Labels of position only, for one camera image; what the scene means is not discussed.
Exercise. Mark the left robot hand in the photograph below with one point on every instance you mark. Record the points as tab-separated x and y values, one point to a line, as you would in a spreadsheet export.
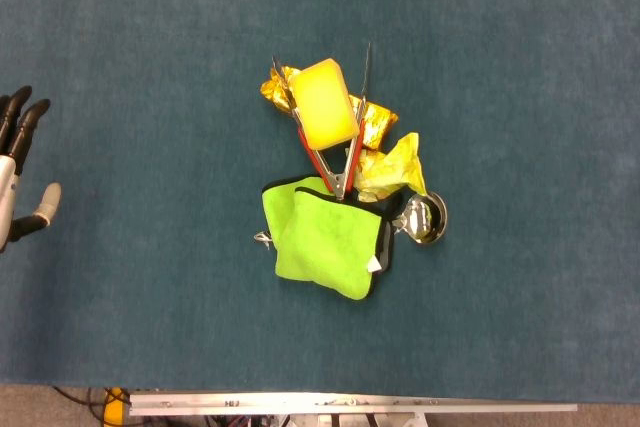
7	197

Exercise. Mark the green microfibre cloth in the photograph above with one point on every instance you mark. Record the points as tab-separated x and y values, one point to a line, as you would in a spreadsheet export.
320	242

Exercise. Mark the yellow sponge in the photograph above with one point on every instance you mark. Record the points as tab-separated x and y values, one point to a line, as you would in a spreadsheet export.
325	107

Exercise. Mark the gold foil snack bar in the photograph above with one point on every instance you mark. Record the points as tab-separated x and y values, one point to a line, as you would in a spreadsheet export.
380	122

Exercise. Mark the yellow-green snack packet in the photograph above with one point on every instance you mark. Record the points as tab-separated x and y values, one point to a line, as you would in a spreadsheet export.
395	167

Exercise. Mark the steel ladle black grip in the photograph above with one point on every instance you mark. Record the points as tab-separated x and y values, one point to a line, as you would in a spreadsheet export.
425	222

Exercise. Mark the blue carpet table cover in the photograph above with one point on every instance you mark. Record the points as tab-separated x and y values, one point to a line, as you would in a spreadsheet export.
150	47

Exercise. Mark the aluminium frame rail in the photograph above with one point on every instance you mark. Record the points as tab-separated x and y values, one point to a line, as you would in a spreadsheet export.
350	403

